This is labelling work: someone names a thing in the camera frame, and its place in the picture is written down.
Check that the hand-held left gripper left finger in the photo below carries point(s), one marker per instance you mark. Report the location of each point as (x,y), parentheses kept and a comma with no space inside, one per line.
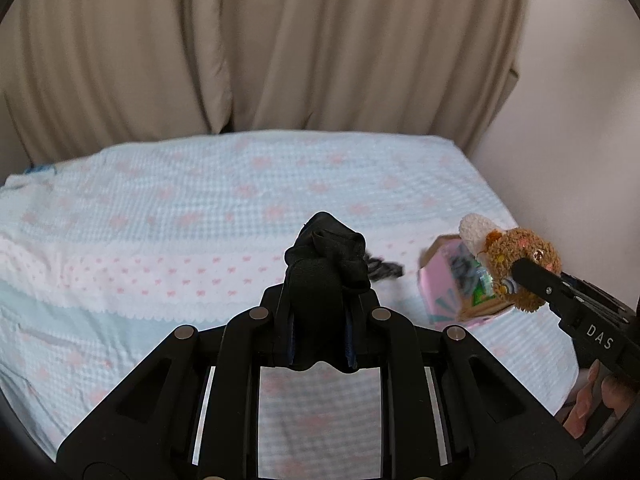
(280,320)

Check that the small blue cloth item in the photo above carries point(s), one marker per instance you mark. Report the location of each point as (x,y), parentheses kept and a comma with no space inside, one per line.
(45,168)

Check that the brown plush bear toy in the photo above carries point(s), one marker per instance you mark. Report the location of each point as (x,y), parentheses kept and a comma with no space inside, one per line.
(505,255)

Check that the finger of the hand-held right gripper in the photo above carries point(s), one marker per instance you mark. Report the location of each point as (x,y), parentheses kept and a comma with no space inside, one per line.
(542,285)

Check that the dark patterned sock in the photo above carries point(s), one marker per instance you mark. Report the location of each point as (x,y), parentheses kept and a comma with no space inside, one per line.
(462,270)
(387,269)

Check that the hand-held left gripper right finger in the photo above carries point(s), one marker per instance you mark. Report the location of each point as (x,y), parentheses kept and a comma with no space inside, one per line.
(362,325)

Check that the green packet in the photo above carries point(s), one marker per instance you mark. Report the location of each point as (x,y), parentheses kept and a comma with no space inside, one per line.
(482,288)

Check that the light blue printed blanket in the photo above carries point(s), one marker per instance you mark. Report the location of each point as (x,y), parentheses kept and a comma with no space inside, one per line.
(200,220)

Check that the pink printed cardboard box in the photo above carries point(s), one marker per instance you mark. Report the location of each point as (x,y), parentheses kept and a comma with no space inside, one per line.
(440,292)

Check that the black sock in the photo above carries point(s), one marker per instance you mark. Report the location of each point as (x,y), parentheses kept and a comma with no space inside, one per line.
(325,260)

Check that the beige curtain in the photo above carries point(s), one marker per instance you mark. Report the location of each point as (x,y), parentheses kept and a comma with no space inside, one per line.
(250,45)

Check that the person's right hand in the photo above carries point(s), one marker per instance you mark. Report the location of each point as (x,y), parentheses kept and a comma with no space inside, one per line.
(585,400)

